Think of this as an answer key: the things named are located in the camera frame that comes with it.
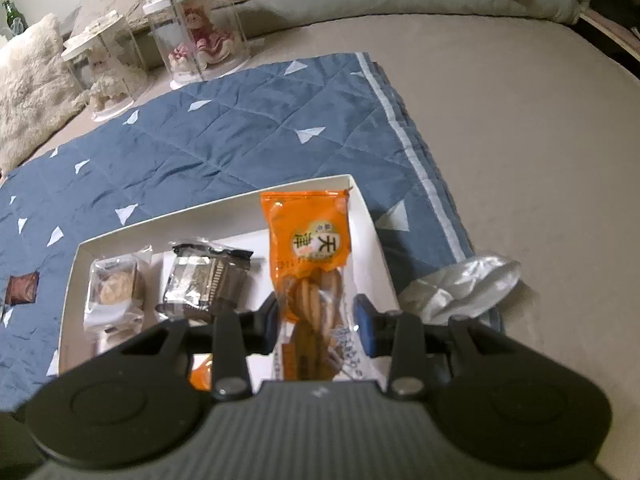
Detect orange biscuit packet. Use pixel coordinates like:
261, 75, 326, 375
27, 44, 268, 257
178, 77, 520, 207
260, 190, 352, 382
190, 354, 213, 391

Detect dark brownie cake packet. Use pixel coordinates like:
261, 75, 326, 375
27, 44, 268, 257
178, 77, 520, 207
154, 243, 253, 324

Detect clear pastry cake packet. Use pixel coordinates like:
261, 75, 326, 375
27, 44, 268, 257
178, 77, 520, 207
84, 246, 153, 340

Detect brown chocolate packet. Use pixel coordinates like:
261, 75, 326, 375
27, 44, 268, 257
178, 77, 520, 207
4, 272, 39, 307

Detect white shallow cardboard box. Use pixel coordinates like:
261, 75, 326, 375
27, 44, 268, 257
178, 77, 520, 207
58, 174, 398, 386

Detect crumpled clear plastic wrapper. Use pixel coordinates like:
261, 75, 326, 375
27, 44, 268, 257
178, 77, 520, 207
398, 252, 522, 325

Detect blue quilted triangle blanket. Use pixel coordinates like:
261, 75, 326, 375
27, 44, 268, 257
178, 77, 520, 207
1, 53, 473, 411

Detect clear case white doll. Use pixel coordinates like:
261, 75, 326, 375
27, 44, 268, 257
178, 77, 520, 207
62, 11, 151, 122

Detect clear case pink doll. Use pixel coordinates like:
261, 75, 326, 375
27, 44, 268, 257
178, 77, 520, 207
142, 0, 250, 89

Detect fluffy white pillow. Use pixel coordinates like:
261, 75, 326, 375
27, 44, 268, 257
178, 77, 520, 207
0, 14, 86, 176

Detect green glass bottle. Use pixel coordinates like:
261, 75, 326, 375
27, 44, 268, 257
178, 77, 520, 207
2, 0, 28, 36

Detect wooden wall shelf right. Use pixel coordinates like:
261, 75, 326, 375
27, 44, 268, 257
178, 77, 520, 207
574, 0, 639, 77

